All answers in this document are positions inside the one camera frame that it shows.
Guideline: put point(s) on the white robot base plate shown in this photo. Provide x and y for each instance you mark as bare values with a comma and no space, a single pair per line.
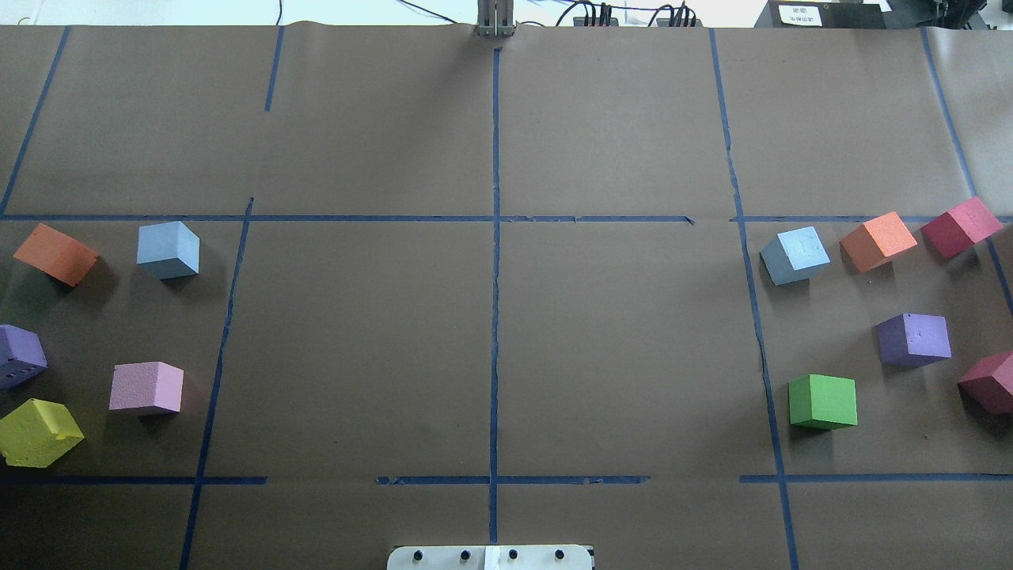
552,556

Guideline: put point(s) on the yellow foam block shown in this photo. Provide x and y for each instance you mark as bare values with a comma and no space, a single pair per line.
38,433

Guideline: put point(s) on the pink foam block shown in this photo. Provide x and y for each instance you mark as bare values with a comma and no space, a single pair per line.
146,388

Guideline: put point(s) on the aluminium frame post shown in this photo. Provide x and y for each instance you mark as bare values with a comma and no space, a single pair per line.
495,18

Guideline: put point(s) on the orange foam block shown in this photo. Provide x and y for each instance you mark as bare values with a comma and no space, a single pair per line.
57,255
878,241

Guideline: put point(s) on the light blue foam block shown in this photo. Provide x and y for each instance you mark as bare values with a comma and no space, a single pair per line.
794,256
168,250

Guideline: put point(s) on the purple foam block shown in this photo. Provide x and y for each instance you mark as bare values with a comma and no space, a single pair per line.
913,340
22,356

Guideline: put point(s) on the dark red foam block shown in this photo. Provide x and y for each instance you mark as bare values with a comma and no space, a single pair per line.
989,383
960,228

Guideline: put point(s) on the green foam block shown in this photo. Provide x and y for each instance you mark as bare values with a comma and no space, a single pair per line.
822,402

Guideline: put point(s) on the black box with label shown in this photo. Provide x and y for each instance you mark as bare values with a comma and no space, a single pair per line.
820,14

